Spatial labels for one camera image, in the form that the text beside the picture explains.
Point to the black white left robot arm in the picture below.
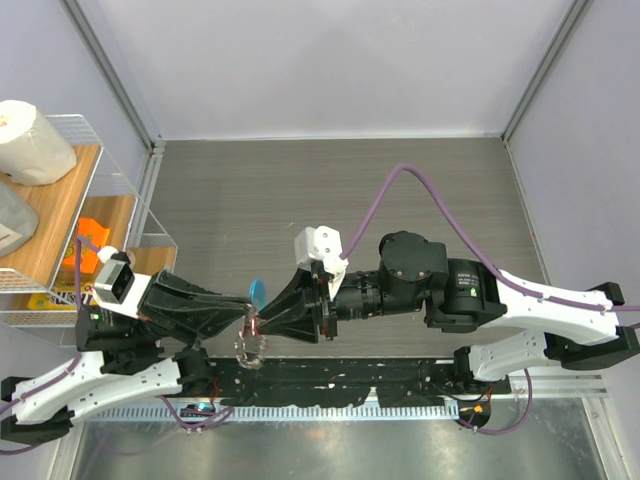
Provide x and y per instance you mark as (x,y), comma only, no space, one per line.
(144,344)

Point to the blue key tag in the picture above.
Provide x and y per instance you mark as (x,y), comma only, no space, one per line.
(257,294)

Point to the key with red tag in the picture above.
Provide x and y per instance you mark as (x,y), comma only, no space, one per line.
(254,326)

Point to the orange candy box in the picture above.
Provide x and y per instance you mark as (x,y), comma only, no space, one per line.
(91,236)

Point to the slotted white cable duct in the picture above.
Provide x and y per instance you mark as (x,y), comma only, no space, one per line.
(368,411)

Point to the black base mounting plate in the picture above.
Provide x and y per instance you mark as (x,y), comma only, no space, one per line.
(342,382)

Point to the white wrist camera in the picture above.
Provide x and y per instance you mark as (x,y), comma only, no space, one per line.
(322,244)
(116,287)

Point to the white wire wooden shelf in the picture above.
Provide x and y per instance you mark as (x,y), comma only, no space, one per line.
(99,188)

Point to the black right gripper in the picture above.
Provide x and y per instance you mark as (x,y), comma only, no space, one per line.
(292,320)

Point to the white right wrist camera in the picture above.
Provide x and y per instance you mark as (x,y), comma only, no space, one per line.
(322,244)

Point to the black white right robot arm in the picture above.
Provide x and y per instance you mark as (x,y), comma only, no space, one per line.
(578,330)

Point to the yellow m&m's bag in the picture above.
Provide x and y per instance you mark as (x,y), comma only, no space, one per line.
(61,297)

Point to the white paper towel roll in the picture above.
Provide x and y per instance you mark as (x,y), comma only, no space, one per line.
(33,152)

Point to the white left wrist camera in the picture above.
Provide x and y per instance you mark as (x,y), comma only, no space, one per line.
(116,287)

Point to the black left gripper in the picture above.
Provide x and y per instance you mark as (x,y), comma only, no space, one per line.
(186,310)

